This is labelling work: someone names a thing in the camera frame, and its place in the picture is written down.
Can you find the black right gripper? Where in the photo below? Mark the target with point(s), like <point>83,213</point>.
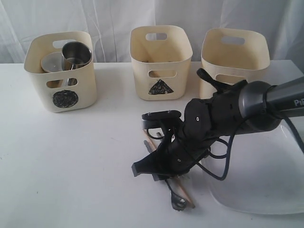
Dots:
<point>188,141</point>

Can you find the steel mug with handle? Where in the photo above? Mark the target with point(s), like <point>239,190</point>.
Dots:
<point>75,55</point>

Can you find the wooden chopstick across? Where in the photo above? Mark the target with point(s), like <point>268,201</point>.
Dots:
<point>156,74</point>

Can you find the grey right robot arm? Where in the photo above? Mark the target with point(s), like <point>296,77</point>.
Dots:
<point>243,108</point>

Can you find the wooden chopstick lying lengthwise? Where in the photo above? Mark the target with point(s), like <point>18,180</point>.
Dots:
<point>176,180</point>

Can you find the steel spoon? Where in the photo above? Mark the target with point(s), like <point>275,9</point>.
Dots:
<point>178,203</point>

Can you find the white square plate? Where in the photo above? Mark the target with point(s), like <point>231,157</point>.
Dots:
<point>265,176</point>

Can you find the cream bin with triangle mark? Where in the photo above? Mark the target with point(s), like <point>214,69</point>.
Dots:
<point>163,48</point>

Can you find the cream bin with circle mark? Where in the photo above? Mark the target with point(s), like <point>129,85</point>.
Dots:
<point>64,90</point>

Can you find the cream bin with square mark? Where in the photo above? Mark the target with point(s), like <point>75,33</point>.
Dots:
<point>230,55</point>

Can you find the white backdrop curtain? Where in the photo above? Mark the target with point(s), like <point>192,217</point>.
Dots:
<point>110,22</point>

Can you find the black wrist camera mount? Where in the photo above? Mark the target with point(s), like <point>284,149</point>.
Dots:
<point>166,120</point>

